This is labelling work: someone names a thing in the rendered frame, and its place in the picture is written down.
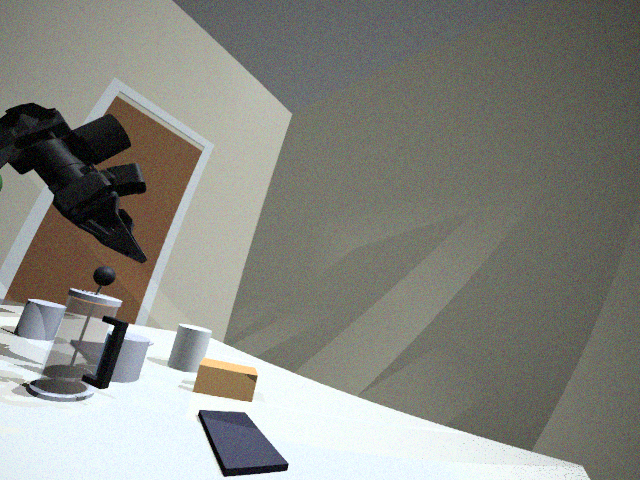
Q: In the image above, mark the glass french press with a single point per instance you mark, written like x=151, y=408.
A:
x=67, y=373

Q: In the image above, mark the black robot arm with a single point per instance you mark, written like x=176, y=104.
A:
x=33, y=137

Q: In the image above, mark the grey cylinder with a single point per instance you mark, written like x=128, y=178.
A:
x=130, y=360
x=189, y=348
x=38, y=320

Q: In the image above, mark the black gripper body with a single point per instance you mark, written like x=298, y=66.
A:
x=75, y=188

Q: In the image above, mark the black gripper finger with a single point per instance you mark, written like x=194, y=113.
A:
x=102, y=220
x=139, y=256

